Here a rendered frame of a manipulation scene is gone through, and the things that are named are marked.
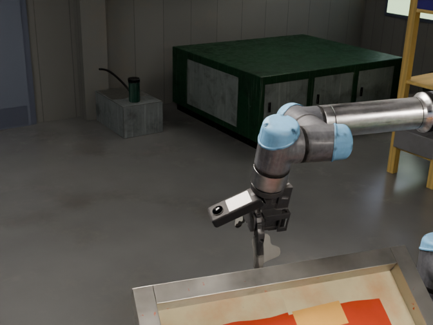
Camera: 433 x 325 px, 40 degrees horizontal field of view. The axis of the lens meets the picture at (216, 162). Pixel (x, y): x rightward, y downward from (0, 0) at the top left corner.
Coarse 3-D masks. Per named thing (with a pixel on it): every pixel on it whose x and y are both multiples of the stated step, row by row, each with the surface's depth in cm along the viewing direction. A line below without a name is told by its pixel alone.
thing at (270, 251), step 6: (252, 240) 129; (264, 240) 129; (270, 240) 129; (264, 246) 129; (270, 246) 129; (276, 246) 130; (264, 252) 129; (270, 252) 129; (276, 252) 130; (258, 258) 128; (264, 258) 129; (270, 258) 130; (258, 264) 129
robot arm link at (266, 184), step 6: (252, 174) 123; (258, 174) 120; (288, 174) 121; (252, 180) 123; (258, 180) 121; (264, 180) 120; (270, 180) 119; (276, 180) 119; (282, 180) 120; (258, 186) 121; (264, 186) 121; (270, 186) 120; (276, 186) 121; (282, 186) 122; (270, 192) 121; (276, 192) 123
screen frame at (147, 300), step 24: (288, 264) 118; (312, 264) 119; (336, 264) 120; (360, 264) 121; (384, 264) 123; (408, 264) 124; (144, 288) 109; (168, 288) 110; (192, 288) 111; (216, 288) 112; (240, 288) 113; (264, 288) 116; (408, 288) 121; (144, 312) 107; (432, 312) 118
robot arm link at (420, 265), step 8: (432, 232) 161; (424, 240) 158; (432, 240) 156; (424, 248) 157; (432, 248) 155; (424, 256) 157; (432, 256) 155; (424, 264) 158; (432, 264) 154; (424, 272) 158; (432, 272) 154; (424, 280) 159; (432, 280) 156; (432, 288) 158
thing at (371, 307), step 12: (360, 300) 120; (372, 300) 121; (348, 312) 118; (360, 312) 119; (372, 312) 119; (384, 312) 120; (348, 324) 117; (360, 324) 117; (372, 324) 118; (384, 324) 118
